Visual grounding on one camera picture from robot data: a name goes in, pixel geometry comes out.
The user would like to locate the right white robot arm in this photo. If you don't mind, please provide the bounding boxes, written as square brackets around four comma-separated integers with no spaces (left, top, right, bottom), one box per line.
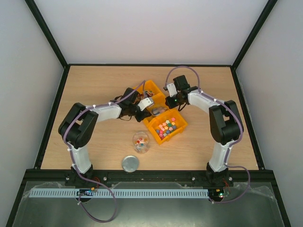
[164,75,243,185]

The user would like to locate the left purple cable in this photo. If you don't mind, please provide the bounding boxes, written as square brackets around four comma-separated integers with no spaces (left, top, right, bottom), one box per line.
[63,80,146,223]

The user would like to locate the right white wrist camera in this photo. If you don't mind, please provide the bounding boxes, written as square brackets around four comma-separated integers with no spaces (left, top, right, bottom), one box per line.
[163,83,178,97]

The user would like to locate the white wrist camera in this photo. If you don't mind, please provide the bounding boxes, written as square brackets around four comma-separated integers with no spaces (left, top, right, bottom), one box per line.
[163,83,178,97]
[138,97,154,111]

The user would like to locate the black aluminium frame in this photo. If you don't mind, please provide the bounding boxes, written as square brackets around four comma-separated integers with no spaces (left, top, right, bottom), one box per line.
[6,0,291,227]

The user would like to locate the metal candy scoop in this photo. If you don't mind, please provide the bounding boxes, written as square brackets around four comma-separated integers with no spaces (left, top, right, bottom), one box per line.
[151,106,167,116]

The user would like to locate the yellow bin with popsicle candies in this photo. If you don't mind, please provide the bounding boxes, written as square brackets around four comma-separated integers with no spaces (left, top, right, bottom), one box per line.
[147,93,169,118]

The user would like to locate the yellow bin with lollipops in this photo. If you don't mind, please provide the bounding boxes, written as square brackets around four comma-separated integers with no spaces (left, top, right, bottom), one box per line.
[136,80,164,101]

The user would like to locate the round metal jar lid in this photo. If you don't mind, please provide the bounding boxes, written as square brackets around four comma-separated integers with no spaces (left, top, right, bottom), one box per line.
[122,156,139,173]

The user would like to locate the clear glass jar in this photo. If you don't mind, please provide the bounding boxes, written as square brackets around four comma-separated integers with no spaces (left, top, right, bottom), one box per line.
[132,131,150,154]

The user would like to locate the grey slotted cable duct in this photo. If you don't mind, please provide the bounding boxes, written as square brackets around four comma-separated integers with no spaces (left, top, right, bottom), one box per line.
[29,188,209,199]

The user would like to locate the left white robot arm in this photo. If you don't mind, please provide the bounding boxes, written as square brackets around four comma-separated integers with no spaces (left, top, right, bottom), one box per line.
[58,87,154,181]

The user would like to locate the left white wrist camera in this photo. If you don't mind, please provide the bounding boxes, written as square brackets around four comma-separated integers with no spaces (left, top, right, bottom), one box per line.
[138,97,154,111]

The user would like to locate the yellow bin with star candies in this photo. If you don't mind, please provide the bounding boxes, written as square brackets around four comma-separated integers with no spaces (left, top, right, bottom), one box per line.
[143,109,188,145]

